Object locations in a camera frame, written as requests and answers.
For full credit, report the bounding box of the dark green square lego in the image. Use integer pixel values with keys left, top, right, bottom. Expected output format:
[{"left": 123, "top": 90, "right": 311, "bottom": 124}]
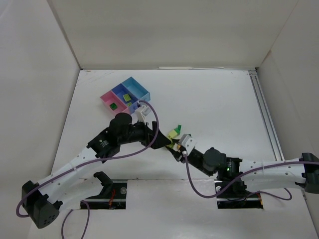
[{"left": 110, "top": 103, "right": 118, "bottom": 111}]

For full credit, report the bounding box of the light green rectangular lego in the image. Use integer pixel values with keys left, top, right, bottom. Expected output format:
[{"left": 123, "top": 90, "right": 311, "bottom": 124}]
[{"left": 123, "top": 94, "right": 131, "bottom": 102}]

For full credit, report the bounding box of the yellow lego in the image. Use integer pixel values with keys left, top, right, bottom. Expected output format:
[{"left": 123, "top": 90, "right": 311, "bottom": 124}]
[{"left": 166, "top": 141, "right": 180, "bottom": 151}]

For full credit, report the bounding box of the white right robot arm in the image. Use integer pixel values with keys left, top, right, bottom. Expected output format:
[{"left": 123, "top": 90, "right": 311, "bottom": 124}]
[{"left": 168, "top": 147, "right": 319, "bottom": 199}]

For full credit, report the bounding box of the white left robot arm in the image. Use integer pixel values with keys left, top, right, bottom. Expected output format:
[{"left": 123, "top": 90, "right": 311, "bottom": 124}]
[{"left": 21, "top": 113, "right": 170, "bottom": 229}]

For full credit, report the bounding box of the light green and green lego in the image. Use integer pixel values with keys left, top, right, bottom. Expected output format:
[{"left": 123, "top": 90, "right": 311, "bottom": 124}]
[{"left": 168, "top": 128, "right": 180, "bottom": 139}]

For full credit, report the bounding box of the light blue drawer bin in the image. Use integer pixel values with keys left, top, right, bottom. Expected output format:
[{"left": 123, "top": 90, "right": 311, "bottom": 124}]
[{"left": 122, "top": 77, "right": 151, "bottom": 102}]

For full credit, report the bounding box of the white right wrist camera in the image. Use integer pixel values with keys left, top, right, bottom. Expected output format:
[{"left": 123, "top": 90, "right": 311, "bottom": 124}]
[{"left": 178, "top": 134, "right": 197, "bottom": 155}]

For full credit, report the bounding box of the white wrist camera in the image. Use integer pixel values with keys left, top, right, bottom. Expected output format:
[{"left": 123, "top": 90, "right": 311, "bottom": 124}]
[
  {"left": 135, "top": 105, "right": 151, "bottom": 123},
  {"left": 178, "top": 134, "right": 197, "bottom": 155}
]

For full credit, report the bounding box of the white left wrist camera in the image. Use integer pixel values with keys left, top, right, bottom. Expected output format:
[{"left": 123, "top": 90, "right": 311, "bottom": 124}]
[{"left": 135, "top": 105, "right": 151, "bottom": 123}]

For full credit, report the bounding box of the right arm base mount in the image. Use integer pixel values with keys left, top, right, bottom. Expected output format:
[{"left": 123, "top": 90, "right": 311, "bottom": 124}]
[{"left": 216, "top": 181, "right": 263, "bottom": 209}]

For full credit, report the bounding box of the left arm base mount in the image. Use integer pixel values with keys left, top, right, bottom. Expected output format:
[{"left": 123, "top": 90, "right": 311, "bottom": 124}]
[{"left": 84, "top": 171, "right": 128, "bottom": 210}]

